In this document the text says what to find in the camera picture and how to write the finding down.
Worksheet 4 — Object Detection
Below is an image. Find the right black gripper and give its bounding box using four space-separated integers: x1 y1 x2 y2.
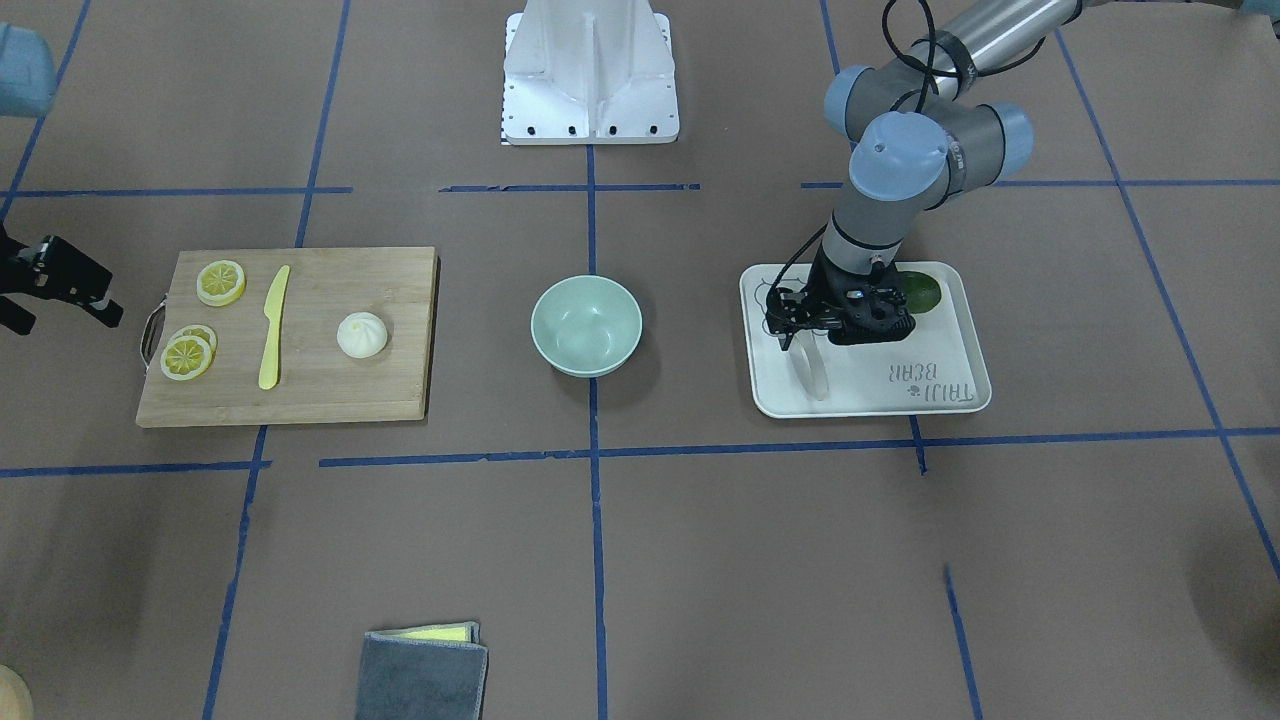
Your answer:
1 231 124 336

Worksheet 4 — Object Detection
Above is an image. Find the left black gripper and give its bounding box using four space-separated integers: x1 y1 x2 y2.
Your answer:
765 246 916 352

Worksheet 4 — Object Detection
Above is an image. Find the translucent white spoon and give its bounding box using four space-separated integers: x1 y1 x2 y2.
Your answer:
791 331 829 401

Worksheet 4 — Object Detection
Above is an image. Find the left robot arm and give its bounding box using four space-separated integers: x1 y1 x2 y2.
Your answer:
764 1 1085 350

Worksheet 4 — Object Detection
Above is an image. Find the mint green bowl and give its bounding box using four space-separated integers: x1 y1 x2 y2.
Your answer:
530 275 644 379

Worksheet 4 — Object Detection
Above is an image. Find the hidden lemon slice underneath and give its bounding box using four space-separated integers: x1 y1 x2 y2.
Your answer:
169 324 218 352

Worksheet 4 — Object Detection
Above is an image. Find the lone lemon slice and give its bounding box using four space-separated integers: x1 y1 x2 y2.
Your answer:
195 259 246 307

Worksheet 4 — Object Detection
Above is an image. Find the green avocado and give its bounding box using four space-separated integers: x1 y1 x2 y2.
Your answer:
899 272 942 315

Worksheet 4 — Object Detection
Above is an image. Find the cream bear serving tray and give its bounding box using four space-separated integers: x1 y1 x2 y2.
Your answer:
739 263 993 419

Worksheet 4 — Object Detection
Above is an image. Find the yellow plastic knife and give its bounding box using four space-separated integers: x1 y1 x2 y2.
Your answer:
257 264 291 391

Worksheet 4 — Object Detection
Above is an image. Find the bamboo cutting board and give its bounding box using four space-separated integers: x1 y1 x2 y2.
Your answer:
136 246 439 428

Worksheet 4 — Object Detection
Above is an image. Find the wooden mug tree stand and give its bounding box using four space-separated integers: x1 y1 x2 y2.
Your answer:
0 665 35 720

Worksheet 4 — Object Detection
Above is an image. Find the grey folded cloth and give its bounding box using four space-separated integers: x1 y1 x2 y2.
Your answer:
355 621 488 719

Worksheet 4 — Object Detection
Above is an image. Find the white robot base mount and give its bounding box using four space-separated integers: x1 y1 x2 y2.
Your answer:
500 1 681 146

